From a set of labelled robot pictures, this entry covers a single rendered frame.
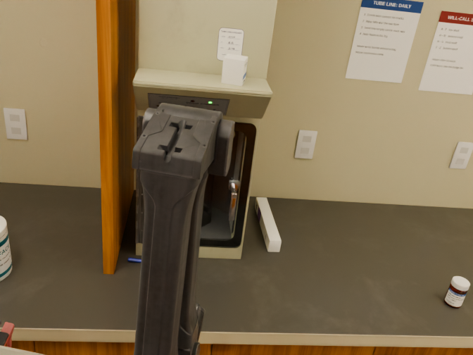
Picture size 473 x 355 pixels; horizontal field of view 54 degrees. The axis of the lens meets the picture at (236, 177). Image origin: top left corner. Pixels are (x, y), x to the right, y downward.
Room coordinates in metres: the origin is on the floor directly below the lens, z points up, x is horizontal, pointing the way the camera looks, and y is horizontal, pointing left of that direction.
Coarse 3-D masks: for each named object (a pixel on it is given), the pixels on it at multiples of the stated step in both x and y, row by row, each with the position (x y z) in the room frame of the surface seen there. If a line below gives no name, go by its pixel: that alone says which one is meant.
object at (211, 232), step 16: (240, 128) 1.14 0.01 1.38; (240, 144) 1.14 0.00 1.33; (240, 160) 1.14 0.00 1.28; (208, 176) 1.13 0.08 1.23; (240, 176) 1.14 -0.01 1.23; (208, 192) 1.13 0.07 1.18; (224, 192) 1.14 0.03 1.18; (240, 192) 1.14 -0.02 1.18; (208, 208) 1.13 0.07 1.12; (224, 208) 1.14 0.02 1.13; (240, 208) 1.14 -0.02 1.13; (208, 224) 1.13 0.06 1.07; (224, 224) 1.14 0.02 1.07; (240, 224) 1.14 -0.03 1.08; (208, 240) 1.13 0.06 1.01; (224, 240) 1.14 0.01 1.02; (240, 240) 1.15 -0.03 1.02
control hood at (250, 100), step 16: (144, 80) 1.01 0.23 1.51; (160, 80) 1.03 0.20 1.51; (176, 80) 1.04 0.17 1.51; (192, 80) 1.06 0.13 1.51; (208, 80) 1.08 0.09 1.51; (256, 80) 1.13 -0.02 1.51; (144, 96) 1.04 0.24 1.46; (208, 96) 1.04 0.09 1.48; (224, 96) 1.04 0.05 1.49; (240, 96) 1.05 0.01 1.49; (256, 96) 1.05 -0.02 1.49; (240, 112) 1.10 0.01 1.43; (256, 112) 1.10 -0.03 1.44
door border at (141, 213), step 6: (138, 132) 1.10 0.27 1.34; (138, 180) 1.10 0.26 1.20; (138, 186) 1.10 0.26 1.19; (138, 198) 1.10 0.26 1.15; (138, 204) 1.10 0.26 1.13; (138, 210) 1.11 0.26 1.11; (138, 216) 1.11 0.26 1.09; (138, 222) 1.11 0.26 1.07; (138, 228) 1.11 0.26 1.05; (138, 234) 1.11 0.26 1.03; (138, 240) 1.11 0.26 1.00
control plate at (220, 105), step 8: (152, 96) 1.04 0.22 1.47; (160, 96) 1.04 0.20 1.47; (168, 96) 1.04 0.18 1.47; (176, 96) 1.04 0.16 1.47; (184, 96) 1.04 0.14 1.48; (192, 96) 1.04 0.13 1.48; (152, 104) 1.07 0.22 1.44; (176, 104) 1.07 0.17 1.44; (184, 104) 1.07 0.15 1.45; (192, 104) 1.07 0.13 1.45; (200, 104) 1.07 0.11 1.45; (208, 104) 1.07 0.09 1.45; (216, 104) 1.07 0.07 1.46; (224, 104) 1.07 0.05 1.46; (224, 112) 1.10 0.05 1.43
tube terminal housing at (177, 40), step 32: (160, 0) 1.12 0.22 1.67; (192, 0) 1.13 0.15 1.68; (224, 0) 1.14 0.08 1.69; (256, 0) 1.15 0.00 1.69; (160, 32) 1.12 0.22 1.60; (192, 32) 1.13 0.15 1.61; (256, 32) 1.15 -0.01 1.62; (160, 64) 1.12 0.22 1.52; (192, 64) 1.13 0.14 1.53; (256, 64) 1.16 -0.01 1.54; (256, 128) 1.16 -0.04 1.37; (224, 256) 1.15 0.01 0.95
